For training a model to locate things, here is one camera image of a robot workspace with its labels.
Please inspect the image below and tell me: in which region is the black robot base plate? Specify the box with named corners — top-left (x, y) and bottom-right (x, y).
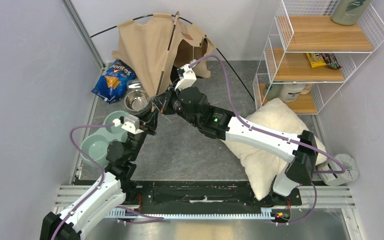
top-left (123, 180), bottom-right (302, 215)

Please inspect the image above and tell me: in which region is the beige fabric pet tent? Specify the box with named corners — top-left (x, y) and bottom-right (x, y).
top-left (112, 13), bottom-right (217, 97)

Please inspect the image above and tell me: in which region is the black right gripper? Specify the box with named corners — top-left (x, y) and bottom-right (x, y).
top-left (152, 82), bottom-right (200, 128)

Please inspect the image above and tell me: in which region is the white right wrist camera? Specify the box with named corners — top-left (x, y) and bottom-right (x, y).
top-left (174, 64), bottom-right (197, 91)

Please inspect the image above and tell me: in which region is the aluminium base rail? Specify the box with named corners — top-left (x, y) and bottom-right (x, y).
top-left (54, 185), bottom-right (357, 221)

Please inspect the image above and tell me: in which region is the aluminium frame post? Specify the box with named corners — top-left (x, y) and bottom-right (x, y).
top-left (61, 0), bottom-right (106, 70)

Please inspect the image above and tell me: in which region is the cream fluffy pillow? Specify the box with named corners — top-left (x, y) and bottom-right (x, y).
top-left (223, 98), bottom-right (308, 201)

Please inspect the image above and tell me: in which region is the yellow candy bag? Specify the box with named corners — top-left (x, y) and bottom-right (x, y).
top-left (306, 53), bottom-right (327, 68)

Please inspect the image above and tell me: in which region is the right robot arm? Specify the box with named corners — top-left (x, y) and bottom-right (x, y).
top-left (150, 84), bottom-right (318, 205)

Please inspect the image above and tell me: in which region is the blue Doritos chip bag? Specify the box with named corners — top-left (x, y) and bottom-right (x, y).
top-left (91, 59), bottom-right (137, 104)

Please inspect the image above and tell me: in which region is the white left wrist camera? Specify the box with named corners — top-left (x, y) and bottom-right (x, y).
top-left (112, 114), bottom-right (144, 135)

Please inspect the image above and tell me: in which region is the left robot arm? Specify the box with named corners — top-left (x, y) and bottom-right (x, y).
top-left (39, 110), bottom-right (158, 240)

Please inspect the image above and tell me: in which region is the steel pet bowl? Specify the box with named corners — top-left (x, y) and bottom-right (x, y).
top-left (124, 89), bottom-right (150, 112)

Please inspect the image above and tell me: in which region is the green bottle on top shelf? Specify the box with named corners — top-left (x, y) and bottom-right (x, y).
top-left (330, 0), bottom-right (371, 26)

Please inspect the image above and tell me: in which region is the mint green double pet bowl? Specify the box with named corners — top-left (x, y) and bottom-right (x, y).
top-left (80, 110), bottom-right (129, 168)

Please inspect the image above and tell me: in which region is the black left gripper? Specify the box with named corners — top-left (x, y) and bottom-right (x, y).
top-left (126, 105), bottom-right (160, 161)

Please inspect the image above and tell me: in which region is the clear plastic package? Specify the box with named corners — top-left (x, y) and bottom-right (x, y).
top-left (126, 79), bottom-right (144, 91)

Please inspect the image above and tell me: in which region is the white wire shelf rack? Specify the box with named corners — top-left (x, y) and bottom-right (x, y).
top-left (253, 0), bottom-right (384, 115)

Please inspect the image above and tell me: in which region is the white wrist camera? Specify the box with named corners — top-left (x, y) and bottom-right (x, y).
top-left (174, 64), bottom-right (197, 91)
top-left (112, 114), bottom-right (144, 135)

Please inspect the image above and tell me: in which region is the dark brown candy bag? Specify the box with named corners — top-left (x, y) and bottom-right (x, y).
top-left (321, 53), bottom-right (342, 70)

